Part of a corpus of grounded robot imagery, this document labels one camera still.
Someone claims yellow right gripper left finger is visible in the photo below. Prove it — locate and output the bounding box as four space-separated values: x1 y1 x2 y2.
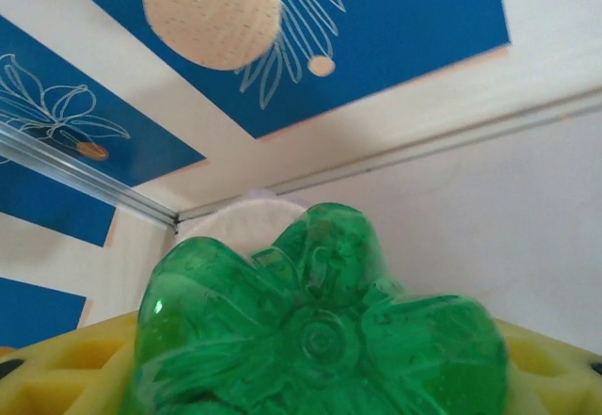
0 310 145 415

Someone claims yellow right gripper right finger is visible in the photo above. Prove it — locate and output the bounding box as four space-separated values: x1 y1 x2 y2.
491 318 602 415

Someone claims aluminium frame post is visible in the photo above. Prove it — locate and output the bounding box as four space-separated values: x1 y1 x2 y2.
0 120 181 226

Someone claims green bottle yellow cap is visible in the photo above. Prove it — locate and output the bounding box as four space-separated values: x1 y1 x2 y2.
117 201 512 415

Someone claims white round waste bin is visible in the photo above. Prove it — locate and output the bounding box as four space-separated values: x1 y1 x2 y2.
177 188 312 257

